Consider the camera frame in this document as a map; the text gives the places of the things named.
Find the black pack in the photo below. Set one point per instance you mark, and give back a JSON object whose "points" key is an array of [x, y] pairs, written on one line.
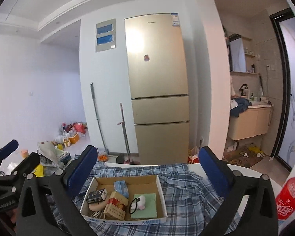
{"points": [[96, 195]]}

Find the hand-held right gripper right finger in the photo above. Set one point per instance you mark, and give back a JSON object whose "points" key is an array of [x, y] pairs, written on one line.
{"points": [[214, 173]]}

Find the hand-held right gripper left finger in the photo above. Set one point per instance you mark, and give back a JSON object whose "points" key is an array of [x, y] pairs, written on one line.
{"points": [[80, 170]]}

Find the grey wall panel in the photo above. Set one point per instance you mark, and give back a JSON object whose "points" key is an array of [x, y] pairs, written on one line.
{"points": [[105, 35]]}

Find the orange cup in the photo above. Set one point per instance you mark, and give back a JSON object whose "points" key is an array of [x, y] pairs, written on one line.
{"points": [[24, 154]]}

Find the bag of oranges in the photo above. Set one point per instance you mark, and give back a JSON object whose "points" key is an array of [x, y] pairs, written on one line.
{"points": [[103, 157]]}

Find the green pad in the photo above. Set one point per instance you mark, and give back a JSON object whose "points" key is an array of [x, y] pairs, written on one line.
{"points": [[150, 209]]}

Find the blue plaid shirt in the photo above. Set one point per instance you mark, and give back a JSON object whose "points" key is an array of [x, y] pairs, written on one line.
{"points": [[186, 196]]}

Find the beige round disc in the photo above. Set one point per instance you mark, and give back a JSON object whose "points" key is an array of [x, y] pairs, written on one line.
{"points": [[98, 206]]}

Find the black faucet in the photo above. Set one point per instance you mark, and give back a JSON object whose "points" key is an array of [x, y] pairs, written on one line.
{"points": [[243, 89]]}

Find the fridge magnet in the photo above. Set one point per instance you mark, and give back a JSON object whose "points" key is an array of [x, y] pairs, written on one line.
{"points": [[146, 58]]}

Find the fridge label sticker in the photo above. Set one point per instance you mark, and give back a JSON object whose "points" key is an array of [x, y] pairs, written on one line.
{"points": [[176, 19]]}

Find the bathroom mirror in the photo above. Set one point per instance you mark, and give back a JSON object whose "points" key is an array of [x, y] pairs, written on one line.
{"points": [[237, 54]]}

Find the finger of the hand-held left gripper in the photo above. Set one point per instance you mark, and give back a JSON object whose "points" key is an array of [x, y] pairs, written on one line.
{"points": [[27, 162], [8, 147]]}

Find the pile of plastic bags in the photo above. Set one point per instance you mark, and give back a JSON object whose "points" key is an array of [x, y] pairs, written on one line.
{"points": [[72, 132]]}

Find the red drink bottle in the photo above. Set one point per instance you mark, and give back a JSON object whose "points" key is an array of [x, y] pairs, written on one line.
{"points": [[288, 196]]}

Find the yellow and blue pack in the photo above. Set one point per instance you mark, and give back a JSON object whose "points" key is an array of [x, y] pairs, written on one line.
{"points": [[118, 196]]}

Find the blue tissue pack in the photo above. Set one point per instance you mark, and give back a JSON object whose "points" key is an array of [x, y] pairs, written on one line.
{"points": [[120, 186]]}

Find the shallow cardboard box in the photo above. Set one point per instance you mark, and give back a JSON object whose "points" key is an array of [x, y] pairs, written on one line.
{"points": [[137, 182]]}

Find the red carton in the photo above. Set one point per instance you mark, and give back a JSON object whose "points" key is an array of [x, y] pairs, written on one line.
{"points": [[193, 156]]}

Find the gold refrigerator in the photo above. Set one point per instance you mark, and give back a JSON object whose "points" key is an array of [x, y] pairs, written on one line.
{"points": [[157, 91]]}

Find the person's left hand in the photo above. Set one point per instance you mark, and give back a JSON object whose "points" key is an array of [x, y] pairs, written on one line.
{"points": [[13, 216]]}

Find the bathroom floor mat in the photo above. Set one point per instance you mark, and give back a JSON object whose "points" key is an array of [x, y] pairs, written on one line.
{"points": [[243, 157]]}

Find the blue clothes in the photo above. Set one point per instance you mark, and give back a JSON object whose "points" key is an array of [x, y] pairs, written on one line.
{"points": [[239, 105]]}

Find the red and gold box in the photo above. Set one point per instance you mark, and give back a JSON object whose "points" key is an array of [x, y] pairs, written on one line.
{"points": [[114, 212]]}

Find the crumpled white bag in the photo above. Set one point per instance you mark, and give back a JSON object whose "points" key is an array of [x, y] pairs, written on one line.
{"points": [[51, 153]]}

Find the wooden bathroom shelf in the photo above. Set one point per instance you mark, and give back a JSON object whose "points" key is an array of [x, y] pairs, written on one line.
{"points": [[250, 54]]}

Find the black door frame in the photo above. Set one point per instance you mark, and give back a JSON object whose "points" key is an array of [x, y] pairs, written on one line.
{"points": [[281, 91]]}

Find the beige vanity cabinet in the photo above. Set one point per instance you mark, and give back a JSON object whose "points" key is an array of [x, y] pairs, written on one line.
{"points": [[248, 123]]}

